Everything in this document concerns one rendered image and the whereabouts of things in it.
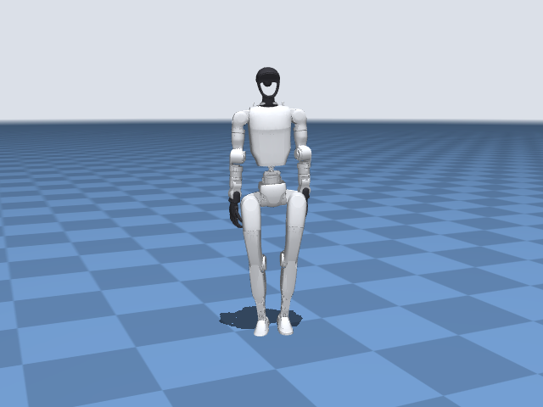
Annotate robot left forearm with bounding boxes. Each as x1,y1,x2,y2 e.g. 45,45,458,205
297,159,311,194

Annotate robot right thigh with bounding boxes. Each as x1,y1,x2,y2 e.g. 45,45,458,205
240,192,266,271

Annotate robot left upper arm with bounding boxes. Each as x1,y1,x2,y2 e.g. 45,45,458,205
290,109,311,161

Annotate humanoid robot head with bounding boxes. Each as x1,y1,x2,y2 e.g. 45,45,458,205
256,67,280,107

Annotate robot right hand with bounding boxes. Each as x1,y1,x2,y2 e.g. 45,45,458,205
228,191,243,228

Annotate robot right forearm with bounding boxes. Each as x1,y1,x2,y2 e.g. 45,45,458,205
228,151,243,199

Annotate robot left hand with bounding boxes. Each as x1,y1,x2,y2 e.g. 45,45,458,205
302,187,310,215

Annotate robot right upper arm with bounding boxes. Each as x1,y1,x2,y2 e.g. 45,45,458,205
231,109,249,164

